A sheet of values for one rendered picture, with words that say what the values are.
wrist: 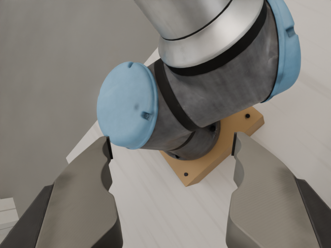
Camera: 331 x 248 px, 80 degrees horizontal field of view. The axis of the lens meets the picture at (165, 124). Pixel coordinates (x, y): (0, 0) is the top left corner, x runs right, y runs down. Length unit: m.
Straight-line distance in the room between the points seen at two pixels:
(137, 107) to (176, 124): 0.05
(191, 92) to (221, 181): 0.33
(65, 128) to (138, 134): 2.16
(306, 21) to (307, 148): 0.29
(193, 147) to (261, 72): 0.21
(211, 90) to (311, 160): 0.33
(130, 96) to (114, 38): 1.99
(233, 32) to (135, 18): 2.00
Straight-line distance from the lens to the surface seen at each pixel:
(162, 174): 0.58
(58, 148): 2.45
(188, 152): 0.39
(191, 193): 0.55
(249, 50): 0.21
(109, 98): 0.29
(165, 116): 0.25
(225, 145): 0.43
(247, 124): 0.42
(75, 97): 2.37
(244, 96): 0.24
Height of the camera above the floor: 1.37
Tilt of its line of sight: 60 degrees down
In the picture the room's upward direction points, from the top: 72 degrees counter-clockwise
